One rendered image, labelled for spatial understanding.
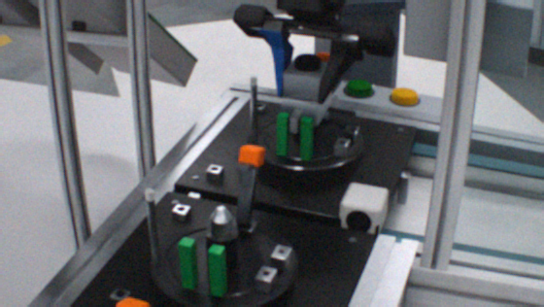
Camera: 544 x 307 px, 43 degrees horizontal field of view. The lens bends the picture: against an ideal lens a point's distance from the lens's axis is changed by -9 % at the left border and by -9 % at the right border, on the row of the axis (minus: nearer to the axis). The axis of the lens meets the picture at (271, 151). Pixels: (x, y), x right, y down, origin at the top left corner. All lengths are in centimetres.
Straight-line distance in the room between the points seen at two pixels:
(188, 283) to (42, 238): 36
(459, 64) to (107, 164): 64
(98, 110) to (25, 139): 15
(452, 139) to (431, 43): 9
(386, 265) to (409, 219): 15
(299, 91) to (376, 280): 24
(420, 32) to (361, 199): 21
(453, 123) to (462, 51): 7
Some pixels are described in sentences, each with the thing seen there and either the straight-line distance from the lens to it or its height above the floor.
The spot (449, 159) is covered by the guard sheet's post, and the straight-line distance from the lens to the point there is 69.
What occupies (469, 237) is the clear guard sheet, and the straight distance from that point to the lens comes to 74.
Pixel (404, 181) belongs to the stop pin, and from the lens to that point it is 89.
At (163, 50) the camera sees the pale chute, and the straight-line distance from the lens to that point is 98.
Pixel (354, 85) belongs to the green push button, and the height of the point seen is 97.
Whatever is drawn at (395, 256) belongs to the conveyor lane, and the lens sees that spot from 77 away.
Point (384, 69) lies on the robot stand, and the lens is 125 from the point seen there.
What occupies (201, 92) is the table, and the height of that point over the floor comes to 86.
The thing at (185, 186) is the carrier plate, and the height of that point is 97.
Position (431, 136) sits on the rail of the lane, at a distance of 101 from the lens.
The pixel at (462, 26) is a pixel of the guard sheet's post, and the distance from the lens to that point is 63.
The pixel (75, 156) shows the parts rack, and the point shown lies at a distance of 79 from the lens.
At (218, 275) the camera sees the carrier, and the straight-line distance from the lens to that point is 64.
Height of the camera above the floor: 142
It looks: 30 degrees down
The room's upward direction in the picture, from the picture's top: straight up
